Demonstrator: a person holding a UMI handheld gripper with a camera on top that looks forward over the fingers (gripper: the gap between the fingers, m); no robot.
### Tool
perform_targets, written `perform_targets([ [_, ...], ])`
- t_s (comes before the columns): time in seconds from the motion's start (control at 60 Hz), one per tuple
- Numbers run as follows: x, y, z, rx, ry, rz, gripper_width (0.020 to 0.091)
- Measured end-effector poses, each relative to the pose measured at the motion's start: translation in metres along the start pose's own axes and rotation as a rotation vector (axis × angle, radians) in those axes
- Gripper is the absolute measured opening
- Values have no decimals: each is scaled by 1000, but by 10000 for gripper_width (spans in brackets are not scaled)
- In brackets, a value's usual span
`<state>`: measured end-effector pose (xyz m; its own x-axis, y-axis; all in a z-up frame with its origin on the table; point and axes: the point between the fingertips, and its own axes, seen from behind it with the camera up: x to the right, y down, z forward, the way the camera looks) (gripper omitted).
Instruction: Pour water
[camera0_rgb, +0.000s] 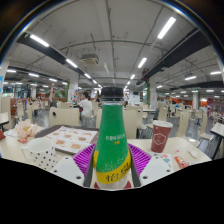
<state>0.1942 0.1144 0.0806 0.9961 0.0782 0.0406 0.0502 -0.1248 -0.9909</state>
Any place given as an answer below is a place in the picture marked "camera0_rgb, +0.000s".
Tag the person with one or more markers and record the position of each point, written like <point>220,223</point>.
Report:
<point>52,99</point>
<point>86,105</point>

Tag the ceiling air conditioner unit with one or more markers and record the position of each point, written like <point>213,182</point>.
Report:
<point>89,59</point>

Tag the white polka dot mug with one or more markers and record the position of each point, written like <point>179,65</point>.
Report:
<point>41,153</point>

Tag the green drink bottle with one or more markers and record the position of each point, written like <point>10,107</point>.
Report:
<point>111,143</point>

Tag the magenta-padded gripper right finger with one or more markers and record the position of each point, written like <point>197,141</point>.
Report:
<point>154,168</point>

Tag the red and white sachet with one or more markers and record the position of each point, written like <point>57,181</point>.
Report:
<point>181,162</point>

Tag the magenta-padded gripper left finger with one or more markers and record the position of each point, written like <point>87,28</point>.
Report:
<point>68,168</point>

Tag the group of ceiling lights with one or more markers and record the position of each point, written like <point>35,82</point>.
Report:
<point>166,28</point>

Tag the flat round red coaster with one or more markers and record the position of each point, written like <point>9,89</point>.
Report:
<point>128,185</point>

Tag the dark food tray, paper liner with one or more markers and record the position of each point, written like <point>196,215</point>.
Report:
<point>68,138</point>

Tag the red paper cup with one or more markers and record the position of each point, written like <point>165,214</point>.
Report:
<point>161,135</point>

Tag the crumpled orange food wrapper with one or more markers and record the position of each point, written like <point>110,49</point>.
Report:
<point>26,130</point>

